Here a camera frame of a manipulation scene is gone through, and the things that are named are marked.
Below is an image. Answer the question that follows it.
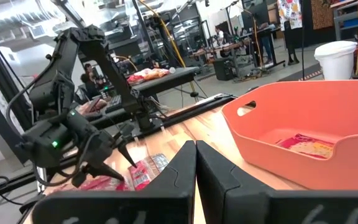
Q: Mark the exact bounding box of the person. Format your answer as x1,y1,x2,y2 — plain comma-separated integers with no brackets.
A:
78,63,106,101
214,27,227,47
277,0,304,66

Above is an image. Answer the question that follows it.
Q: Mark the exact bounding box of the black rig frame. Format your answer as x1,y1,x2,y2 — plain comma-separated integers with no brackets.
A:
0,20,34,164

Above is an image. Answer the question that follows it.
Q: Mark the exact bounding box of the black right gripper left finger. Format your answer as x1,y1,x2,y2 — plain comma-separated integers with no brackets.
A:
31,139,197,224

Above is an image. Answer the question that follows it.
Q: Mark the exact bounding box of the black desk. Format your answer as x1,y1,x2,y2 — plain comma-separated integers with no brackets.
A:
131,66,201,98

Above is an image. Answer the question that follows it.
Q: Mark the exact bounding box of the black speaker box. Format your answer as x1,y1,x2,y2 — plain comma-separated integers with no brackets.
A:
213,57,236,82

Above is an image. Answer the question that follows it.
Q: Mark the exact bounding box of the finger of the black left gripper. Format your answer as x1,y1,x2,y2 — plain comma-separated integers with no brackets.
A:
71,162,126,188
112,123,138,169

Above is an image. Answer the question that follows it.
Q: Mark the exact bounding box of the black mat striped edge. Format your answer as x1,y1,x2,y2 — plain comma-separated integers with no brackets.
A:
277,63,323,83

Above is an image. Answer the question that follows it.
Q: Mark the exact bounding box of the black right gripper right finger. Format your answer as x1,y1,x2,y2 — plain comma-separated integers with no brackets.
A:
196,139,358,224

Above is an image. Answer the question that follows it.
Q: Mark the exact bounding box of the black workbench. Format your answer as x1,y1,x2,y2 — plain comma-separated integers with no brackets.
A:
190,26,287,71

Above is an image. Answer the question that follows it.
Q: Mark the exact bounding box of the white plastic bucket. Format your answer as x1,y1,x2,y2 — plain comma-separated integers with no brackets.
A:
314,40,358,81

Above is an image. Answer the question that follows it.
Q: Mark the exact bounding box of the black keyboard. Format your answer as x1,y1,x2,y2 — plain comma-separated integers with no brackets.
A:
104,94,124,114

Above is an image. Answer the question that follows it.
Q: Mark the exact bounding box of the orange plastic basket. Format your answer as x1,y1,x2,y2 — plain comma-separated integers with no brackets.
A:
221,79,358,191

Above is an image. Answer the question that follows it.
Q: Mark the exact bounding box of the brown patterned board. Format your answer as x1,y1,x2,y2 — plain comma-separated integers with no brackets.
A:
310,0,336,31

